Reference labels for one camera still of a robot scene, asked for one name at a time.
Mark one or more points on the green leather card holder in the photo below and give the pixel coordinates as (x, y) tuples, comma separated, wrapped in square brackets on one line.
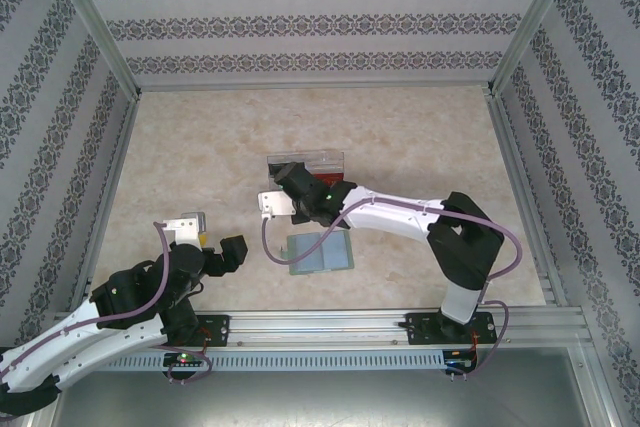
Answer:
[(335, 257)]

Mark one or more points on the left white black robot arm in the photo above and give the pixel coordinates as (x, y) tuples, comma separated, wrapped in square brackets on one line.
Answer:
[(45, 367)]

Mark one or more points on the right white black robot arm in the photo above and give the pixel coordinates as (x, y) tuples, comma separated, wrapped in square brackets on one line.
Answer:
[(395, 217)]

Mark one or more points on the red VIP card gold print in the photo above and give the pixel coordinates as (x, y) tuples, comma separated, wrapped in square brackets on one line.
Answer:
[(330, 177)]

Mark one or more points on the clear acrylic card organizer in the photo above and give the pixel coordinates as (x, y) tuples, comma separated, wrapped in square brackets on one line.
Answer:
[(325, 159)]

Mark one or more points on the small controller board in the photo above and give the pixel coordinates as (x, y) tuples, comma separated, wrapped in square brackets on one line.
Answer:
[(185, 358), (460, 362)]

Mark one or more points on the grey metal panel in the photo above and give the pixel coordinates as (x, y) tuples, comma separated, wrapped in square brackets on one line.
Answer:
[(320, 402)]

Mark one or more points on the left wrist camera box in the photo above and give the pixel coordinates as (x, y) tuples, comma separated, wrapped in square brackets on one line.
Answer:
[(192, 222)]

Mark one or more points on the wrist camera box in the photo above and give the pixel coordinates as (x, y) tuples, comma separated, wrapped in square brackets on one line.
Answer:
[(277, 203), (192, 222)]

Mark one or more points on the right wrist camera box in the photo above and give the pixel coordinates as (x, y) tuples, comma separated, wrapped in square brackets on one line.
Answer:
[(277, 203)]

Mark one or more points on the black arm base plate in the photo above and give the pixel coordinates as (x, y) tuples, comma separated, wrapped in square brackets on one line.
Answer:
[(420, 329), (220, 329)]

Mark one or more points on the aluminium side rail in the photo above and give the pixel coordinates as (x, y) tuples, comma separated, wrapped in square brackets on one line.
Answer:
[(119, 147), (511, 147)]

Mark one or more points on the aluminium mounting rail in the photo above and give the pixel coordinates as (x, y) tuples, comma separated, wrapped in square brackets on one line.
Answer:
[(320, 329)]

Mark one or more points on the aluminium frame post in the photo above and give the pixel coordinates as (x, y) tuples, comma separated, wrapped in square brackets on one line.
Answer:
[(96, 22), (532, 22)]

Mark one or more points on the aluminium frame strut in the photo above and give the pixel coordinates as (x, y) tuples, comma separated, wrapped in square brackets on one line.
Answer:
[(595, 387)]

